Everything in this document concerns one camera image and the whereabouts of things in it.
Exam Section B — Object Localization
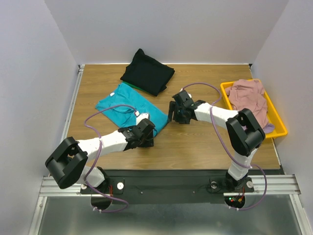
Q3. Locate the turquoise t shirt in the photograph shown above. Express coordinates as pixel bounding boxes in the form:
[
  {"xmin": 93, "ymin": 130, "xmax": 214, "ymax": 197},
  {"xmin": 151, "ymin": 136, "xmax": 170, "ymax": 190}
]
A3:
[{"xmin": 95, "ymin": 83, "xmax": 168, "ymax": 136}]

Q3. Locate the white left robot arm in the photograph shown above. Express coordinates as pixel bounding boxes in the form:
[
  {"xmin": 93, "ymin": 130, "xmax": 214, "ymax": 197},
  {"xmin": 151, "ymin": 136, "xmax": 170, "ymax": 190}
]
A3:
[{"xmin": 45, "ymin": 118, "xmax": 155, "ymax": 193}]

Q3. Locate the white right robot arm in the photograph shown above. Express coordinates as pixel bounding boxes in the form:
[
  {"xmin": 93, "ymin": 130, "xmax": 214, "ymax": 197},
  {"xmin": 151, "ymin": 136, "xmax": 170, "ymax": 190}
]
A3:
[{"xmin": 168, "ymin": 90, "xmax": 266, "ymax": 191}]

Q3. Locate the folded black t shirt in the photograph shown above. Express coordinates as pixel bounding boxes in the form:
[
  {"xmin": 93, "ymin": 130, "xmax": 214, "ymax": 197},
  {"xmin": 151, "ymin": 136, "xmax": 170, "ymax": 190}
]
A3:
[{"xmin": 121, "ymin": 49, "xmax": 175, "ymax": 96}]

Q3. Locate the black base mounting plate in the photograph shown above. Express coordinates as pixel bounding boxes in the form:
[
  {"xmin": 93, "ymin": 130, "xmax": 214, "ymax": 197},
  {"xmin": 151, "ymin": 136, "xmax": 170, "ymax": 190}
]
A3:
[{"xmin": 80, "ymin": 169, "xmax": 255, "ymax": 205}]

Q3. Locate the folded green t shirt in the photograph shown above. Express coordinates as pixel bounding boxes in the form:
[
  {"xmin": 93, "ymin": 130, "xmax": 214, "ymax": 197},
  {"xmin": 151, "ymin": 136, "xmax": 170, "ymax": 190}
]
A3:
[{"xmin": 123, "ymin": 81, "xmax": 146, "ymax": 92}]

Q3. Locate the pink t shirt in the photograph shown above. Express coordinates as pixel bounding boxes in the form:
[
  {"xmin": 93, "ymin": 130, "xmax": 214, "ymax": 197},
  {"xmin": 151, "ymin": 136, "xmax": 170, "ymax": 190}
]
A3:
[{"xmin": 225, "ymin": 79, "xmax": 268, "ymax": 128}]

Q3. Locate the lavender t shirt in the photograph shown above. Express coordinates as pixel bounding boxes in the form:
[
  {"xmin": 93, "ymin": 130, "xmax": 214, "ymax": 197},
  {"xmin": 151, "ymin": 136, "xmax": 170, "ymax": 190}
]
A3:
[{"xmin": 263, "ymin": 122, "xmax": 275, "ymax": 134}]

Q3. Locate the yellow plastic tray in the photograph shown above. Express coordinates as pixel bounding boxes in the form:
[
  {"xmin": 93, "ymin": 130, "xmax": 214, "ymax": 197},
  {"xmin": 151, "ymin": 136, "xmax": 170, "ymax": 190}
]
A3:
[{"xmin": 220, "ymin": 81, "xmax": 288, "ymax": 139}]

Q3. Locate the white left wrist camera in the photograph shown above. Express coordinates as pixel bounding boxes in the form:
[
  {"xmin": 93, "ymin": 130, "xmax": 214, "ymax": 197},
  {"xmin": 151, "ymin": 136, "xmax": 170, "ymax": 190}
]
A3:
[{"xmin": 134, "ymin": 111, "xmax": 150, "ymax": 125}]

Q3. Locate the aluminium left side rail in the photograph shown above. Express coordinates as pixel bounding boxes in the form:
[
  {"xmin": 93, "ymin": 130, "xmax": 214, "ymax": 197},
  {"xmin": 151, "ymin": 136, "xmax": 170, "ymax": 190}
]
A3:
[{"xmin": 58, "ymin": 64, "xmax": 85, "ymax": 144}]

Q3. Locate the aluminium front frame rail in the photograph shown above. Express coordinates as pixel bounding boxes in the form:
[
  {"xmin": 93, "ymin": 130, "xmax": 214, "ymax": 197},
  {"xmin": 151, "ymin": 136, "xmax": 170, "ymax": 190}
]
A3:
[{"xmin": 39, "ymin": 175, "xmax": 301, "ymax": 197}]

